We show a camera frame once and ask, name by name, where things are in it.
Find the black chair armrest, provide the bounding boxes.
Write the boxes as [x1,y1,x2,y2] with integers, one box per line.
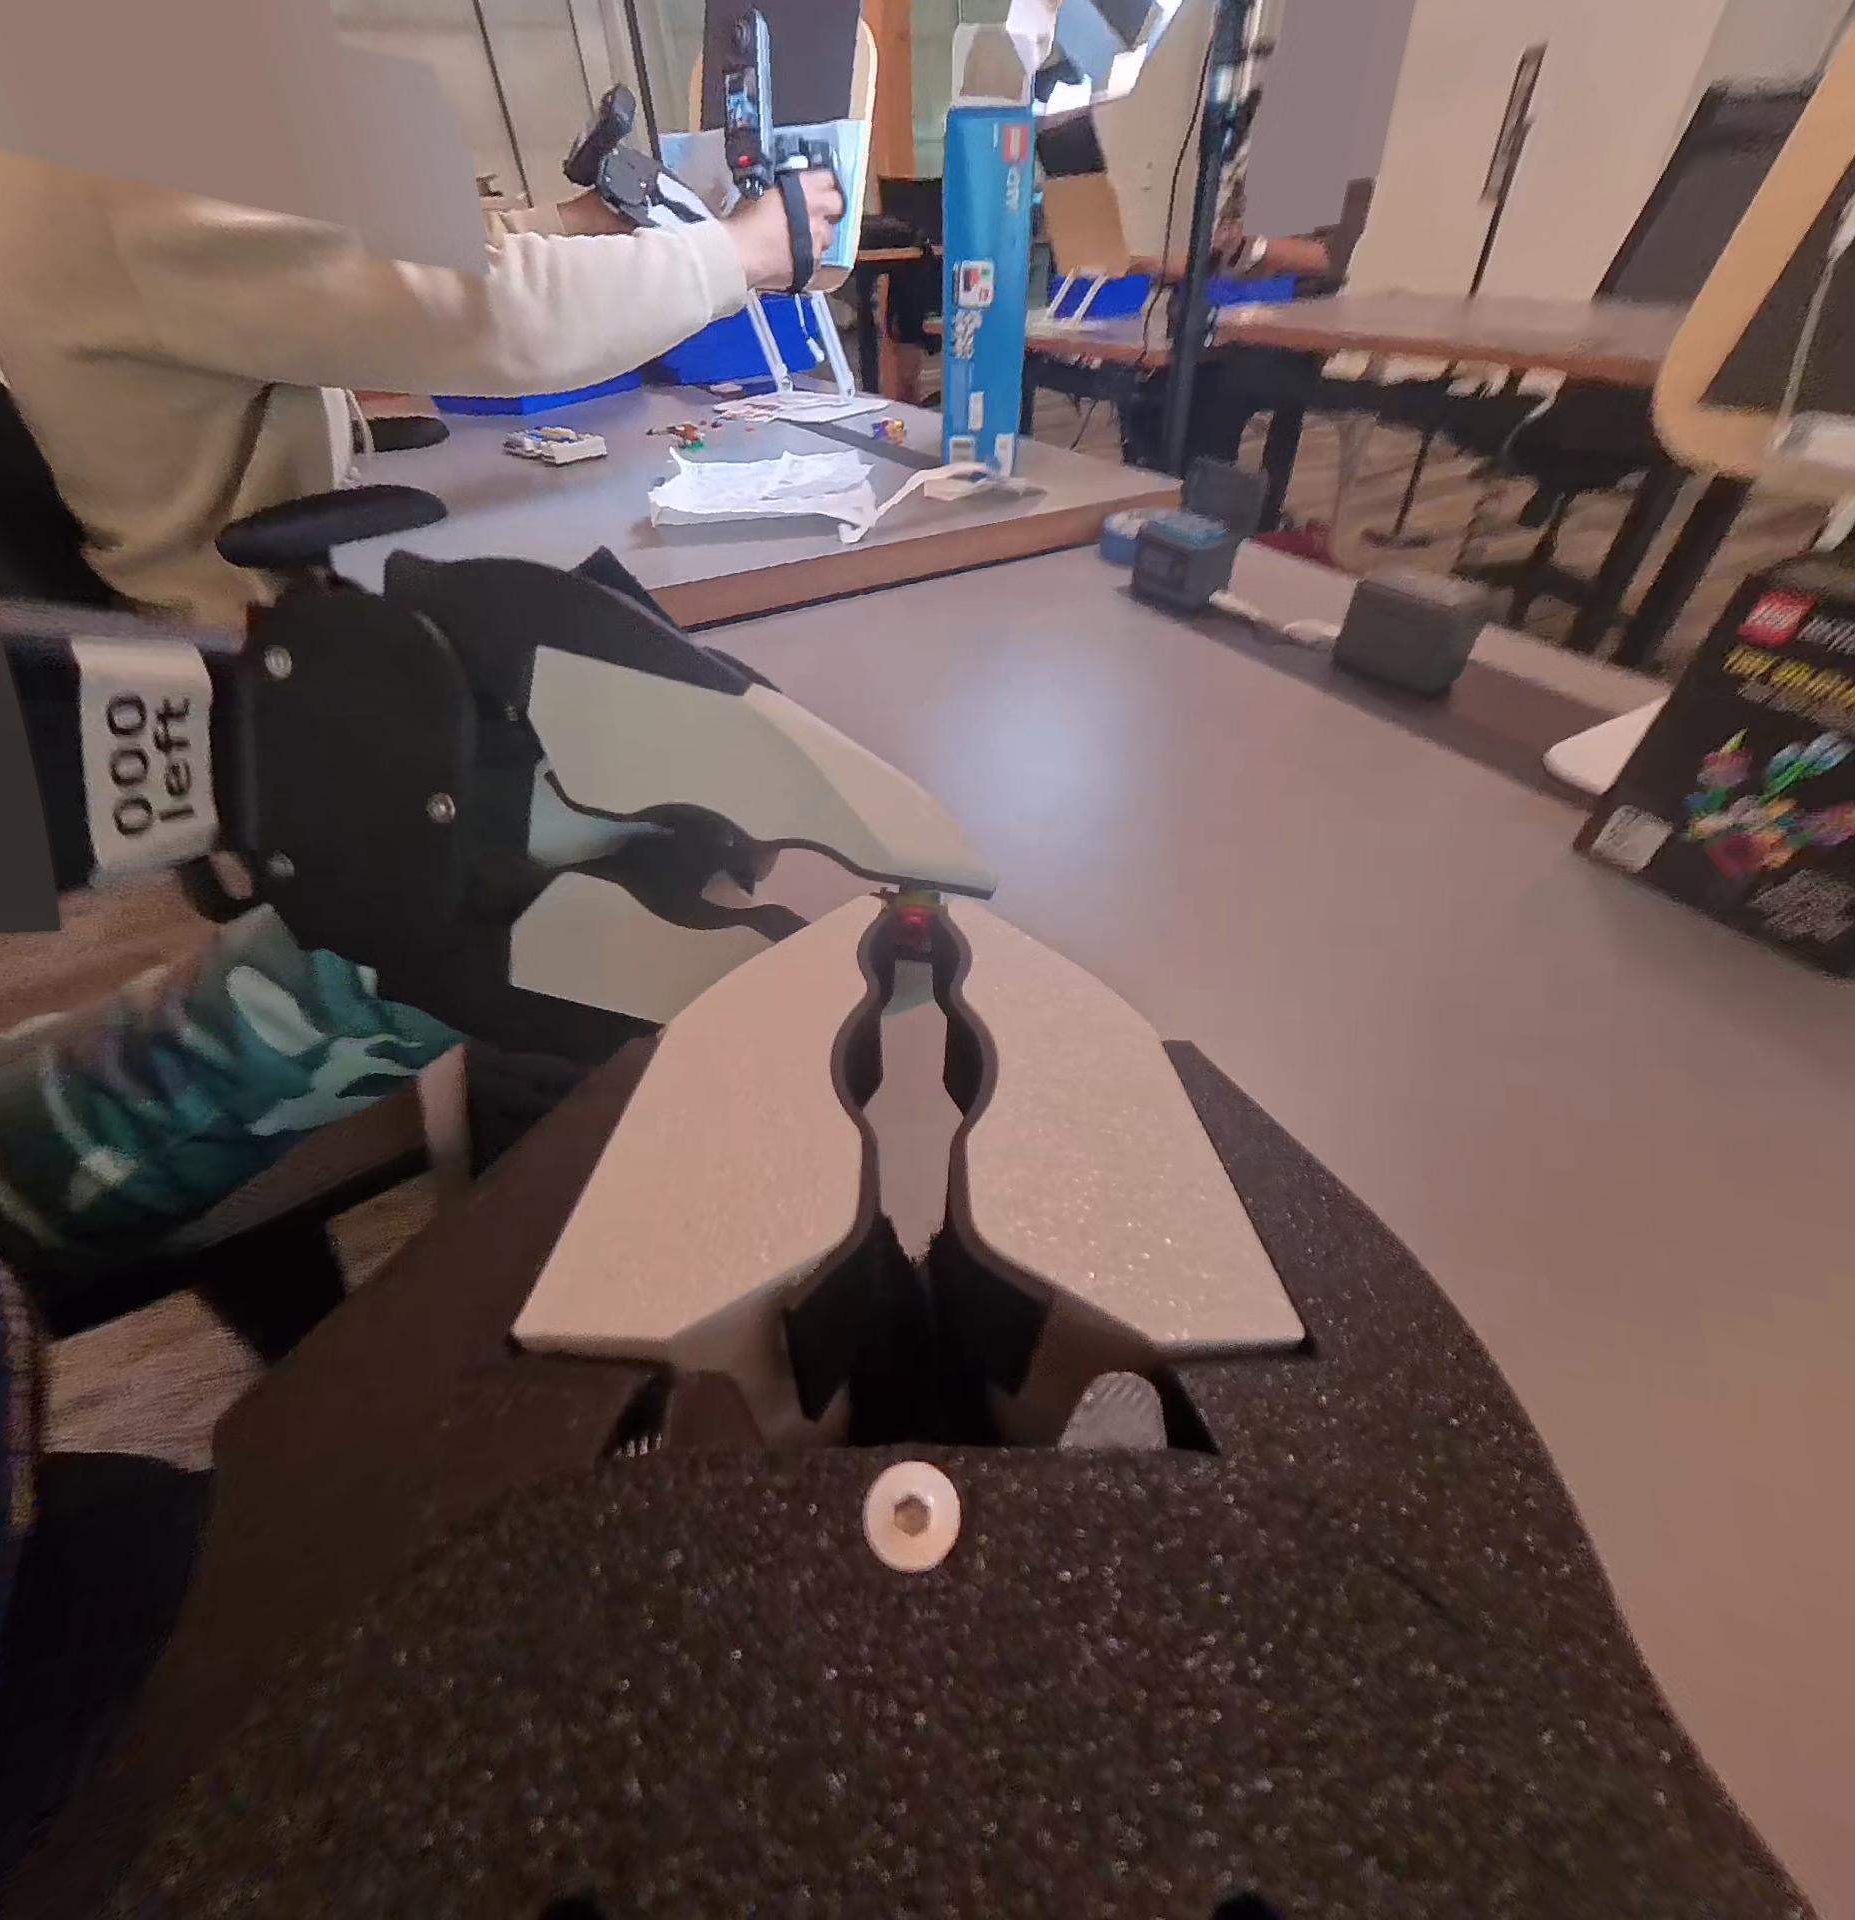
[213,486,447,571]

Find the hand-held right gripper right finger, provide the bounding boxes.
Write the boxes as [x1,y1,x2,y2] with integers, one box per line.
[942,897,1308,1359]

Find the small black case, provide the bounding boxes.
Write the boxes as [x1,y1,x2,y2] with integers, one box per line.
[1129,457,1264,617]

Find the tall blue lego box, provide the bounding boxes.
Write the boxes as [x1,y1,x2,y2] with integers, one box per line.
[942,22,1040,474]

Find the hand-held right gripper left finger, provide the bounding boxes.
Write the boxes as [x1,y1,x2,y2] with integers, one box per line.
[510,908,897,1353]

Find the black light stand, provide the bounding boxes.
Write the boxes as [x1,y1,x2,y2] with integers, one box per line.
[1158,0,1259,474]

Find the wooden table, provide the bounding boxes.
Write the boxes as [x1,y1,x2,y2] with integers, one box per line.
[334,376,1184,632]

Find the black panel with wooden rim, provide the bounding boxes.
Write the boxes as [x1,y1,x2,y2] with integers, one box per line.
[1654,0,1855,481]

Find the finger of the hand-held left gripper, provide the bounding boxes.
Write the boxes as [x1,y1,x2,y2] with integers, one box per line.
[530,645,999,906]
[508,862,789,1026]

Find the small blue bin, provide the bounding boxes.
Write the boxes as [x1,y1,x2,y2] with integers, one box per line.
[670,322,808,384]

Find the black lego set box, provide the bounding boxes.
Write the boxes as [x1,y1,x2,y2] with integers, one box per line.
[1573,548,1855,977]

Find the white plastic bags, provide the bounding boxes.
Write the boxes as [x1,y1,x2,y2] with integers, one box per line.
[649,450,1040,542]

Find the long brown desk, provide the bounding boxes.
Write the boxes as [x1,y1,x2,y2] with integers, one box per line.
[1024,284,1732,662]

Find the booklet on clear stand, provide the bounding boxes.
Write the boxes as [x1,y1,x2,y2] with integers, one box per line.
[657,120,876,400]

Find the person's left forearm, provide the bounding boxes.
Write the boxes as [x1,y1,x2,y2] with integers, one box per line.
[0,914,463,1246]

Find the black hard case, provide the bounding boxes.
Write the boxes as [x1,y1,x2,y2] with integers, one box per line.
[1331,567,1491,695]

